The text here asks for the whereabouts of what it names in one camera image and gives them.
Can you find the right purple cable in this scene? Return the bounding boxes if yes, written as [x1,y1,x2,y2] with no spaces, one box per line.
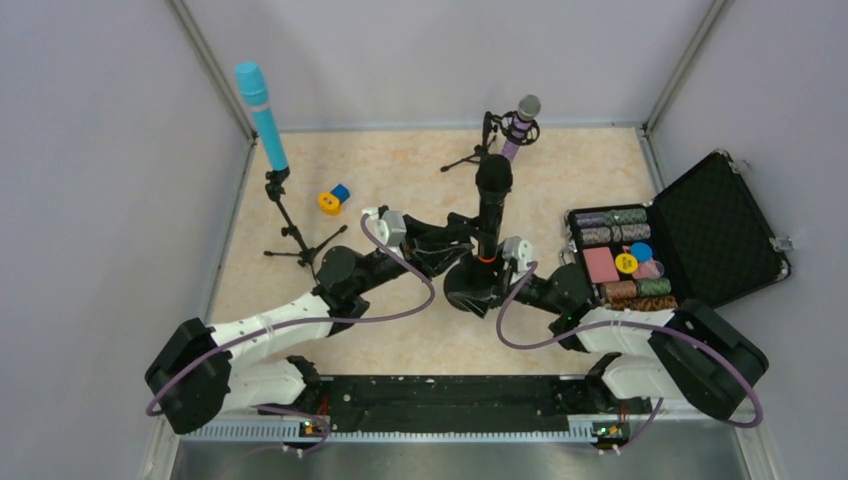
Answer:
[495,260,766,456]

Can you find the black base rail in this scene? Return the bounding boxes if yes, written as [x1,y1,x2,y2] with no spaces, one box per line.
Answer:
[288,375,652,440]

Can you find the tripod stand with clip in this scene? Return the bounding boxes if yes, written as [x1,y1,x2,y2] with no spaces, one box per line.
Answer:
[262,168,349,280]

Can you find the open black carrying case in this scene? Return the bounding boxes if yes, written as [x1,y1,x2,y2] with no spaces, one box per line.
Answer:
[564,150,792,308]

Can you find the purple cable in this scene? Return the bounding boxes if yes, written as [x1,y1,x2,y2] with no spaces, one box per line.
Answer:
[495,260,766,456]
[144,211,437,458]

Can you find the yellow round chip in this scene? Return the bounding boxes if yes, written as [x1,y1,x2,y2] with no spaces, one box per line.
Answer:
[614,253,640,275]

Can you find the tripod stand with shock mount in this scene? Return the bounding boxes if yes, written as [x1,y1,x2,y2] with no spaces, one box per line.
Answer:
[440,111,507,173]

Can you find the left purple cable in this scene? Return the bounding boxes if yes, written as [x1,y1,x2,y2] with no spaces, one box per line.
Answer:
[144,211,437,458]

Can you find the black microphone orange end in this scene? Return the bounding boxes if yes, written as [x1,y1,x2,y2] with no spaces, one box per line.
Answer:
[475,154,513,263]

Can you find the blue toy brick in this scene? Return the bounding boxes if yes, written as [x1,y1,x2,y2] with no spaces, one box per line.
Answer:
[330,183,351,204]

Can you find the yellow traffic light brick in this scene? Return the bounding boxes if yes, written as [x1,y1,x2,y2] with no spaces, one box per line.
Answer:
[317,192,343,216]

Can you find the purple glitter microphone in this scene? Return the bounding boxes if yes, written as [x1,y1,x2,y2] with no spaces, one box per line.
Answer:
[501,94,541,161]

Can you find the pink block in case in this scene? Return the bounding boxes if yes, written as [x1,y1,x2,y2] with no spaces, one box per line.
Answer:
[583,247,620,284]

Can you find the round base clamp stand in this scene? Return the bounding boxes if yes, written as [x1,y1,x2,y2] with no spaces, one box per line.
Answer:
[443,230,513,304]

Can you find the blue plastic tube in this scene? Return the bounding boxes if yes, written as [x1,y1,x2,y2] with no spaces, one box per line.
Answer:
[234,61,289,172]

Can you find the blue round chip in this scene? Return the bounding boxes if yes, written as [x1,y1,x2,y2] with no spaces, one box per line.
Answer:
[630,242,654,263]

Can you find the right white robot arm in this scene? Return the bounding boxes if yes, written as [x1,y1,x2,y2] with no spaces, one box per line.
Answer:
[444,262,769,428]

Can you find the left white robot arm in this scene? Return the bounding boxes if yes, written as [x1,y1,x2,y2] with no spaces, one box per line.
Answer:
[144,210,475,435]

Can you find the poker chip stacks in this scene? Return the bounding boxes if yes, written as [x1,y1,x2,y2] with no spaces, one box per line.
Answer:
[566,206,678,312]

